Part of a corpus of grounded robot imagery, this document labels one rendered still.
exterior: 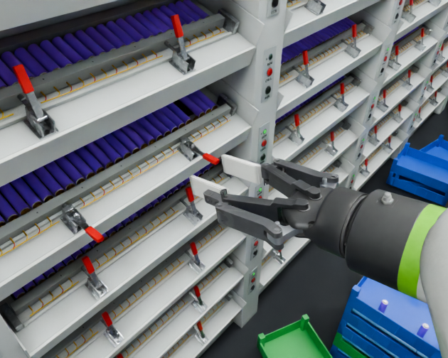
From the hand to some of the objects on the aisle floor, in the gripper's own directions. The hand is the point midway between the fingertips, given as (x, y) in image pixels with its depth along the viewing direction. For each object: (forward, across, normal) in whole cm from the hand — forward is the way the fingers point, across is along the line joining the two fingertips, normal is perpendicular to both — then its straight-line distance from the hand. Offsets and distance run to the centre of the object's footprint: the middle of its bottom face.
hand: (223, 178), depth 55 cm
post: (+48, +34, -94) cm, 112 cm away
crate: (+13, +31, -102) cm, 107 cm away
